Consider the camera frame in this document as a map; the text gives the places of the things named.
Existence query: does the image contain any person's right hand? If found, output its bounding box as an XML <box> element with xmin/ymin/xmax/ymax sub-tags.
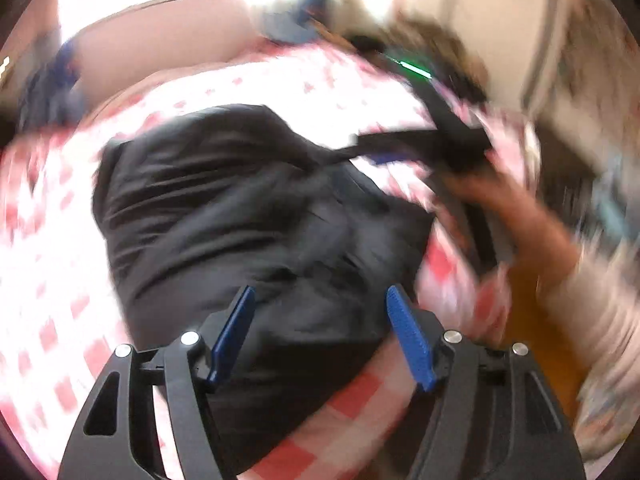
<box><xmin>447</xmin><ymin>172</ymin><xmax>578</xmax><ymax>288</ymax></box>

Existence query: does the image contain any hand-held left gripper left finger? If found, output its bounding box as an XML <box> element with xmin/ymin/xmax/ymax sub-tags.
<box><xmin>57</xmin><ymin>285</ymin><xmax>257</xmax><ymax>480</ymax></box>

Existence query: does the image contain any black puffer jacket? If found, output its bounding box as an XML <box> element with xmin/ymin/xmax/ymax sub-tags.
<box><xmin>92</xmin><ymin>104</ymin><xmax>437</xmax><ymax>480</ymax></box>

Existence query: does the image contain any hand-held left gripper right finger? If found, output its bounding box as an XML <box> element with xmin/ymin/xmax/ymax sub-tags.
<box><xmin>385</xmin><ymin>285</ymin><xmax>587</xmax><ymax>480</ymax></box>

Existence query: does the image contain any person's right forearm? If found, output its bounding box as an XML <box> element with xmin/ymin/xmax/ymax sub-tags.
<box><xmin>537</xmin><ymin>237</ymin><xmax>640</xmax><ymax>463</ymax></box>

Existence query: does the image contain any red checked plastic sheet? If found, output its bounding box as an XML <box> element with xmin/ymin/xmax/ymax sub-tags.
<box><xmin>0</xmin><ymin>42</ymin><xmax>547</xmax><ymax>480</ymax></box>

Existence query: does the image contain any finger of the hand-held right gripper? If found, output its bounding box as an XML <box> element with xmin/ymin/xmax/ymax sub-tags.
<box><xmin>332</xmin><ymin>127</ymin><xmax>451</xmax><ymax>168</ymax></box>

